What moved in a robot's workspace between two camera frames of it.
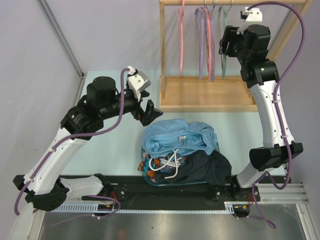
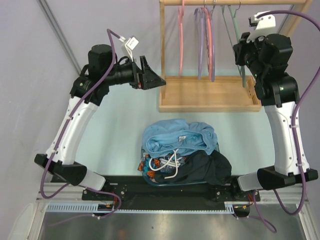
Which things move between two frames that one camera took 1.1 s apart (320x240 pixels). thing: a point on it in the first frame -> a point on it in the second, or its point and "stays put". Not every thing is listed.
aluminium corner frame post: x=65 y=45 stays put
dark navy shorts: x=202 y=166 stays put
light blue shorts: x=176 y=137 stays put
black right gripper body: x=235 y=45 -> x=246 y=50
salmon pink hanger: x=208 y=41 stays put
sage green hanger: x=223 y=56 -> x=241 y=69
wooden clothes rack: x=215 y=93 stays put
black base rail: x=135 y=193 stays put
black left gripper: x=146 y=117 -> x=147 y=80
